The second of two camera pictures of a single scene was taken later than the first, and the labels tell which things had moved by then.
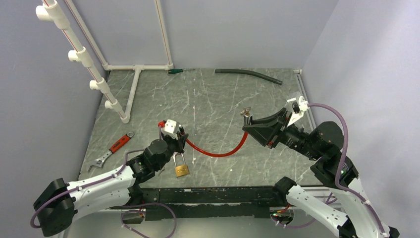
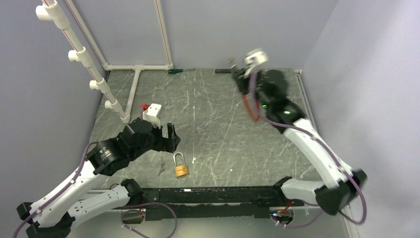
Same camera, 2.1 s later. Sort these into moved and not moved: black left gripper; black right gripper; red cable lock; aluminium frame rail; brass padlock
Moved: black right gripper; black left gripper; red cable lock
Not moved: aluminium frame rail; brass padlock
